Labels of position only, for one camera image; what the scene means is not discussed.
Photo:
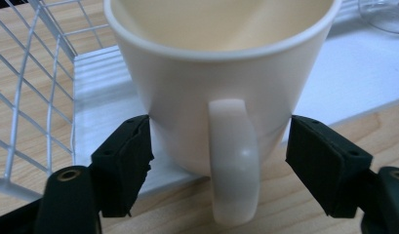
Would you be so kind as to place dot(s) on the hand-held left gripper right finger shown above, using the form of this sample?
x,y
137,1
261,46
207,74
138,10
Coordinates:
x,y
330,165

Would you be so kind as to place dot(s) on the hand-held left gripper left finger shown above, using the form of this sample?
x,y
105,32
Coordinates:
x,y
122,165

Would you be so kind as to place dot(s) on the cream ceramic mug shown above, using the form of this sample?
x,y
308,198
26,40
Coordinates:
x,y
200,94

